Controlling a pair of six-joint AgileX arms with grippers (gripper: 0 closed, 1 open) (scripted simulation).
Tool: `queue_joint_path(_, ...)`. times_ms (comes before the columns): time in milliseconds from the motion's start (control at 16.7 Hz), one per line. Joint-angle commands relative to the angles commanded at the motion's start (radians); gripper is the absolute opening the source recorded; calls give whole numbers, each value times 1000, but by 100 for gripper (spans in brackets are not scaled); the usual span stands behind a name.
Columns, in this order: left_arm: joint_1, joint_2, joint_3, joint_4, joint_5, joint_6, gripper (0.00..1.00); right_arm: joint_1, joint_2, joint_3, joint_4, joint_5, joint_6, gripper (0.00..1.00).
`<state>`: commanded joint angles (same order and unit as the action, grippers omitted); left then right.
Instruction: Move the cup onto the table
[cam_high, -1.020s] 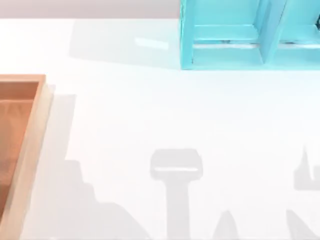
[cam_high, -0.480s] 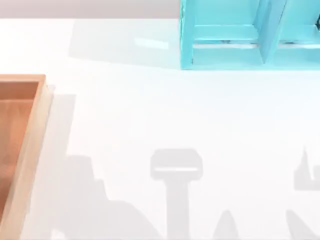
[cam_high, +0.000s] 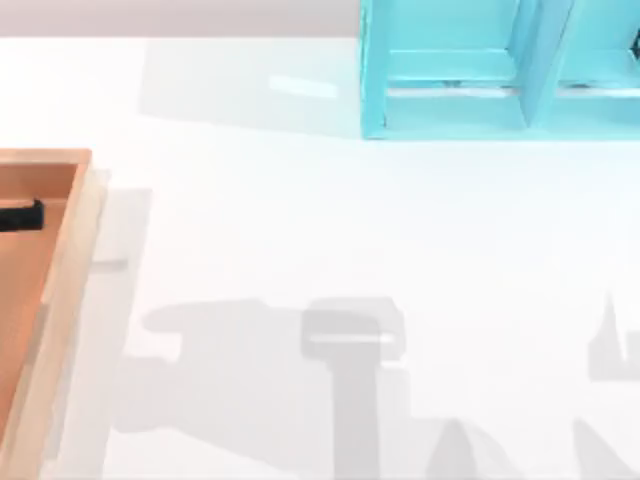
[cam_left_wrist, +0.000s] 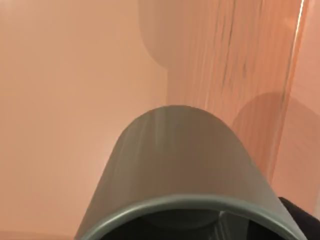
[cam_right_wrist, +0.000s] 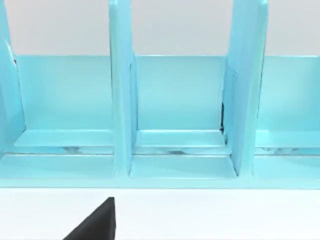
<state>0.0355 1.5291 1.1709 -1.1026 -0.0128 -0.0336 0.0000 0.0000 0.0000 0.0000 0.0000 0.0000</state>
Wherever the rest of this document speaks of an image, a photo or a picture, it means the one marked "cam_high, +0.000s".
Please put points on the light blue rack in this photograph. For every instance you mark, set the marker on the light blue rack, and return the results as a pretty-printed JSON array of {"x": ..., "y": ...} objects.
[{"x": 450, "y": 65}]

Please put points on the shallow salmon-coloured box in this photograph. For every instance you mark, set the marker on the shallow salmon-coloured box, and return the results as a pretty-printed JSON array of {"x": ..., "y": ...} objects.
[{"x": 60, "y": 280}]

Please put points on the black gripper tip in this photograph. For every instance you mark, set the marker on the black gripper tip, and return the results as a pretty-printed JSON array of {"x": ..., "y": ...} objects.
[{"x": 22, "y": 218}]

